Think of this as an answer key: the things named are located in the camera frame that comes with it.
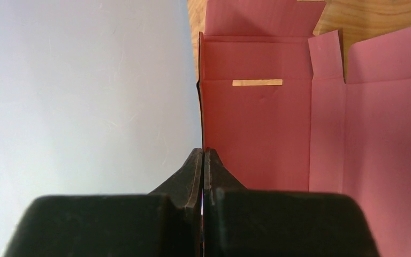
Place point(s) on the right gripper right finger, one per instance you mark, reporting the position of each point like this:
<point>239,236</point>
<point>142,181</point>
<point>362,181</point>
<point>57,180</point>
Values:
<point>238,221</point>

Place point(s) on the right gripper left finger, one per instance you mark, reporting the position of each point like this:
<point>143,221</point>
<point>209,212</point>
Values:
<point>164,222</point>

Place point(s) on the pink paper box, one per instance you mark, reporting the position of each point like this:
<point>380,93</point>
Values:
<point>285,112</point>

